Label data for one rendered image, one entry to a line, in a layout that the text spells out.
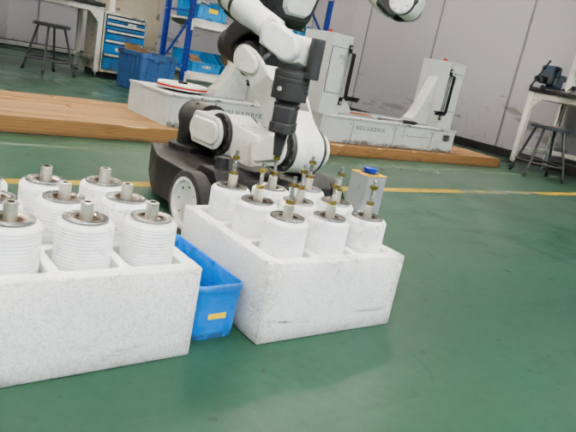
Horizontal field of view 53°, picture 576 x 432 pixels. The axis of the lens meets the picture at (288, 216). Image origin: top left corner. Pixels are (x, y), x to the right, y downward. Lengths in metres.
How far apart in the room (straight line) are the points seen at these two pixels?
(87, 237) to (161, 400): 0.29
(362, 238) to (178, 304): 0.48
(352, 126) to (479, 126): 3.10
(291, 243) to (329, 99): 2.95
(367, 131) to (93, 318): 3.49
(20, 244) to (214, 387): 0.40
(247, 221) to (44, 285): 0.50
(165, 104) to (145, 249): 2.39
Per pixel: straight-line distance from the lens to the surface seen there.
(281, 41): 1.41
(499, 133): 6.97
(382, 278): 1.39
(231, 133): 1.99
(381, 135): 4.43
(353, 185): 1.62
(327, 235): 1.27
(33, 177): 1.25
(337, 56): 4.08
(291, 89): 1.41
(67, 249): 1.01
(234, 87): 3.75
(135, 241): 1.05
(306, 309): 1.26
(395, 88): 7.95
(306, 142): 1.73
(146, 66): 5.81
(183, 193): 1.80
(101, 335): 1.05
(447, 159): 4.99
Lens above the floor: 0.57
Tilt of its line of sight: 15 degrees down
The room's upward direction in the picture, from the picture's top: 11 degrees clockwise
